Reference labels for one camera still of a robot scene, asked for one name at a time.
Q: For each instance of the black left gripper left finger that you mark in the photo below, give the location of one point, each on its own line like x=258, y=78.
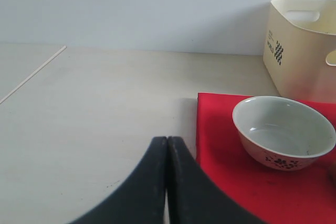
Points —
x=141, y=197

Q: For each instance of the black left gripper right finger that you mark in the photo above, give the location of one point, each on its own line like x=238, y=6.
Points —
x=192, y=196

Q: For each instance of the white ceramic bowl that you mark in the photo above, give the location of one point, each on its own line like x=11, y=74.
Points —
x=282, y=134

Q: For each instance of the red table cloth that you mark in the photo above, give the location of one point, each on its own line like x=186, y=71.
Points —
x=303, y=196

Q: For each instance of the cream plastic bin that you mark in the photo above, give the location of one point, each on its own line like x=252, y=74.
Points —
x=300, y=35

